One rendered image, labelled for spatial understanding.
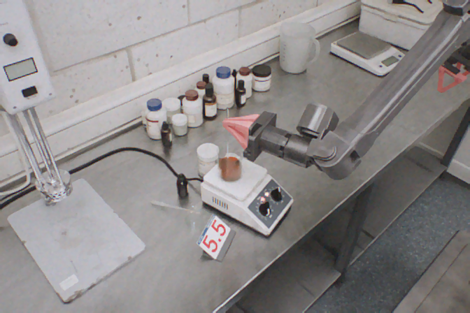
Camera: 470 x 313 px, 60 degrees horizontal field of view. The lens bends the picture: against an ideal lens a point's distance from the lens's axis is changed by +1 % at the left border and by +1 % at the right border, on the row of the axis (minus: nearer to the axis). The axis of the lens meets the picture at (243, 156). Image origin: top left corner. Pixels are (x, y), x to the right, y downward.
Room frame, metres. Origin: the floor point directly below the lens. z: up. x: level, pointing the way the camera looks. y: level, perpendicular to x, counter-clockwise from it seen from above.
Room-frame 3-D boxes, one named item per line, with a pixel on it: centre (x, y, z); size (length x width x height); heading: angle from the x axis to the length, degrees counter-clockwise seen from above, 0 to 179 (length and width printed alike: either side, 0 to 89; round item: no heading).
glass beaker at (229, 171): (0.70, 0.03, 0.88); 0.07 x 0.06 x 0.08; 31
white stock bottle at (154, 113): (0.96, 0.26, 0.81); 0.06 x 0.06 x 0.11
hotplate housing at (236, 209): (0.70, -0.01, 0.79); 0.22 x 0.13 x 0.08; 59
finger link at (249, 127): (0.68, 0.00, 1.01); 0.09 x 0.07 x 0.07; 62
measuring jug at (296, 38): (1.39, -0.18, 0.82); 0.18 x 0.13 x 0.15; 44
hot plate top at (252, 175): (0.71, 0.02, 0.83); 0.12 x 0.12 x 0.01; 59
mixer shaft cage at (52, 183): (0.58, 0.39, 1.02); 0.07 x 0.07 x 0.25
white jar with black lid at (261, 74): (1.25, -0.05, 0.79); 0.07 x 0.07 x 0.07
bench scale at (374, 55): (1.50, -0.48, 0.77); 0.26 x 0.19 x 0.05; 43
